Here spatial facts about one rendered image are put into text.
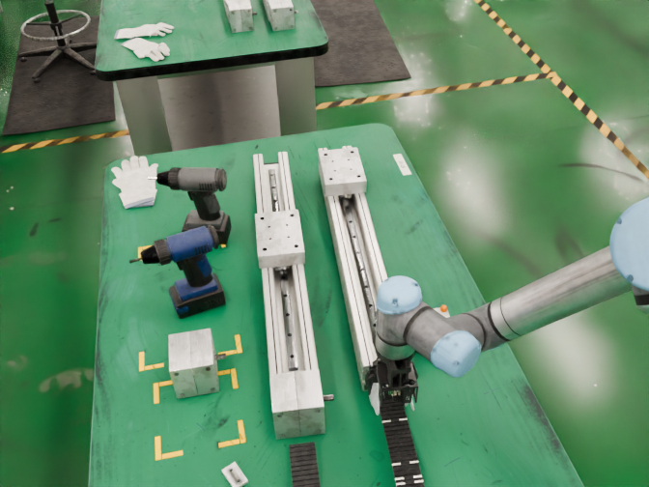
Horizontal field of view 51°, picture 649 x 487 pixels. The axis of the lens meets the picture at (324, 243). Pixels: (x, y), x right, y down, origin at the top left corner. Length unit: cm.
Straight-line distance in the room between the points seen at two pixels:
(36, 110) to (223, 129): 132
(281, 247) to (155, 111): 145
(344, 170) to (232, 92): 189
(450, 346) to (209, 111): 258
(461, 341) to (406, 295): 12
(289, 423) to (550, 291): 57
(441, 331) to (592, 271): 25
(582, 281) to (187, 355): 79
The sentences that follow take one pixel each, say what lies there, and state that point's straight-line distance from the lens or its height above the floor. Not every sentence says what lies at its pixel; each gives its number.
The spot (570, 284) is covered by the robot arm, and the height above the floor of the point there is 121.
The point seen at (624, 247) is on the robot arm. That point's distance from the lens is 93.
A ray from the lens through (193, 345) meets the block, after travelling 146.
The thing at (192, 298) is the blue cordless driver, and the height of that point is 83.
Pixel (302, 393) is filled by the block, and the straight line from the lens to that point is 135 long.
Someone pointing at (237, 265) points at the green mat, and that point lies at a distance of 175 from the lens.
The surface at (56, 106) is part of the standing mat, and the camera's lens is 424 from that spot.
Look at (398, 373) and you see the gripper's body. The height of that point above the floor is 98.
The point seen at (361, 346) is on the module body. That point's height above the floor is 86.
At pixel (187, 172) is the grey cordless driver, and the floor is 100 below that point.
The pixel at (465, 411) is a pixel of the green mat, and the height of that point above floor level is 78.
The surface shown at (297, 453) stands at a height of 81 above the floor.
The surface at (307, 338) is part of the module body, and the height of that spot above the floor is 86.
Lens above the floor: 197
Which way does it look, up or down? 42 degrees down
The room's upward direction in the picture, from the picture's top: 2 degrees counter-clockwise
